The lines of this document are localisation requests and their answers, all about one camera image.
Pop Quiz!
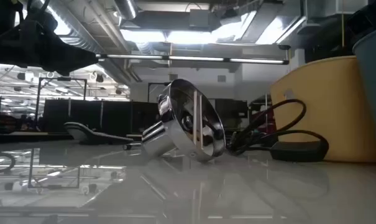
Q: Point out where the smooth silver ventilation duct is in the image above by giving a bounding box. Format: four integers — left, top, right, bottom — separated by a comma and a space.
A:
112, 0, 139, 21

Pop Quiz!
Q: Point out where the long ceiling light fixture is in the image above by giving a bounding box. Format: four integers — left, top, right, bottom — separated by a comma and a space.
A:
96, 54, 290, 65

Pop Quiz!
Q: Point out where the black office partition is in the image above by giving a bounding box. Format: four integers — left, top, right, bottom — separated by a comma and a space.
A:
43, 99, 160, 135

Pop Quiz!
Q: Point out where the black power adapter brick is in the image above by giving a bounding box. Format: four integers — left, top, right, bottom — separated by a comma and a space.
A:
270, 140, 329, 162

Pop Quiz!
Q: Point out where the dark monitor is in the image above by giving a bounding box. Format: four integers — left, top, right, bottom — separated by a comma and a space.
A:
214, 98, 249, 128

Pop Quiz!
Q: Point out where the grey ceiling box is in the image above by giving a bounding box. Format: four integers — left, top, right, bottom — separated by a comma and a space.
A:
189, 9, 214, 31

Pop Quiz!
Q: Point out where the tan wooden box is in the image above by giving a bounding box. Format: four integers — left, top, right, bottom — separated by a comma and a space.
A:
270, 55, 376, 163

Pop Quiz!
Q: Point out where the chrome round metal fixture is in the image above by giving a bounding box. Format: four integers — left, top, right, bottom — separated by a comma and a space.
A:
140, 78, 226, 163

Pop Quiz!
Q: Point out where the teal plastic bin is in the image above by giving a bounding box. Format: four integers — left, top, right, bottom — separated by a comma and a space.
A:
352, 24, 376, 150

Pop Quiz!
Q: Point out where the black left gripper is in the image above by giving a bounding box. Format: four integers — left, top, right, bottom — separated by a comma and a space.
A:
0, 12, 99, 77

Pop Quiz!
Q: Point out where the black metal frame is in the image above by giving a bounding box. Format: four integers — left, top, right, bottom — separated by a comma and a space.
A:
35, 77, 88, 131

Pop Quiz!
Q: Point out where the black and white flat object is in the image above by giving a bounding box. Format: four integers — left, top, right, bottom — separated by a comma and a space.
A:
63, 121, 135, 146

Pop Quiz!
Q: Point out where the ribbed silver ventilation duct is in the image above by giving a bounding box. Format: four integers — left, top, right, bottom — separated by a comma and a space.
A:
27, 0, 106, 54

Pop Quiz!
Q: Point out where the black power cord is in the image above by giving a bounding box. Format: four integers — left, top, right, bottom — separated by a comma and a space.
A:
226, 98, 330, 156

